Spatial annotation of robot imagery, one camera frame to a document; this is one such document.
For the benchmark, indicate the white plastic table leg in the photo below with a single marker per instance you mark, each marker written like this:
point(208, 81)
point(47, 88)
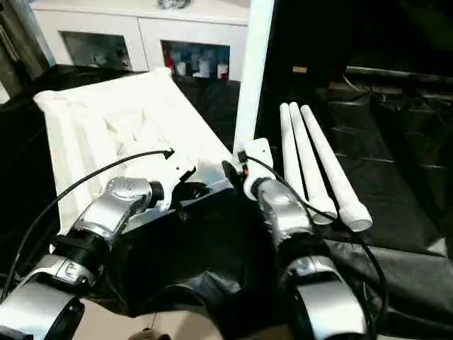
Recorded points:
point(304, 156)
point(329, 163)
point(253, 71)
point(287, 142)

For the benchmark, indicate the white plastic table top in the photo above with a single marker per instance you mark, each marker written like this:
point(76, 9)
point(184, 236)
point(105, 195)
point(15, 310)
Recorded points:
point(113, 127)

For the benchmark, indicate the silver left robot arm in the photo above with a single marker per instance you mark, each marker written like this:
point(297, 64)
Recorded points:
point(99, 219)

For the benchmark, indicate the small yellow label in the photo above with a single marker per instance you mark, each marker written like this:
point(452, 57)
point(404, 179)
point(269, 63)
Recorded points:
point(299, 69)

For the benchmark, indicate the black plastic mat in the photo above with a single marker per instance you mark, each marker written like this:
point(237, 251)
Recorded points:
point(396, 170)

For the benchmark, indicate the white glass-door cabinet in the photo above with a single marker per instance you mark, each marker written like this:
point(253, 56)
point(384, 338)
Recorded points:
point(141, 25)

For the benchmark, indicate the silver metal bar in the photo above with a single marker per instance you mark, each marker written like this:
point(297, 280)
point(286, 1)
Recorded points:
point(396, 73)

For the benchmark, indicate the grey curtain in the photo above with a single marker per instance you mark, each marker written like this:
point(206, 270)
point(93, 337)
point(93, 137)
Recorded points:
point(18, 35)

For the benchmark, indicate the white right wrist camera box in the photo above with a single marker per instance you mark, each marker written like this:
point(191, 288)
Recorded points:
point(256, 159)

